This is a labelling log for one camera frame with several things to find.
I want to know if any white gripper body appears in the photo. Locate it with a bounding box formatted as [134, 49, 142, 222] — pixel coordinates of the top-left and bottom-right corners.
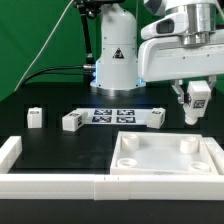
[138, 34, 224, 82]

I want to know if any marker sheet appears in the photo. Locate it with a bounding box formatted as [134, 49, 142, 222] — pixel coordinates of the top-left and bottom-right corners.
[78, 108, 151, 125]

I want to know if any white U-shaped fence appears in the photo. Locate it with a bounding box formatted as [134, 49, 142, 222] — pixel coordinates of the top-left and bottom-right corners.
[0, 136, 224, 200]

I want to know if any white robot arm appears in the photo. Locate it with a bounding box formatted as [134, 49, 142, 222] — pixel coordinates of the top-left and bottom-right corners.
[91, 0, 224, 102]

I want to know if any white cable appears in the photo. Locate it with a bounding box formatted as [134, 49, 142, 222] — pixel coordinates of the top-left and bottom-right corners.
[13, 0, 75, 93]

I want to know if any white square tabletop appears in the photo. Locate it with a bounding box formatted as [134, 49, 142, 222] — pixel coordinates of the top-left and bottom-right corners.
[110, 131, 219, 175]

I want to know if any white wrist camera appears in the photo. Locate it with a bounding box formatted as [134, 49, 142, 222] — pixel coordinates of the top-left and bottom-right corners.
[141, 12, 189, 40]

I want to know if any black camera stand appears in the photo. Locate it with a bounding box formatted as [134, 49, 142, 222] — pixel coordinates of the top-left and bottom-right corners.
[72, 0, 125, 64]

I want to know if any black cable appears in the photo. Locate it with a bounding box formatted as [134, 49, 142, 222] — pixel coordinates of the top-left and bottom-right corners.
[23, 64, 98, 86]

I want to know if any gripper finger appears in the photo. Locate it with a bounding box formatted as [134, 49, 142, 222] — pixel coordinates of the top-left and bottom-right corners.
[171, 80, 185, 104]
[207, 75, 217, 89]

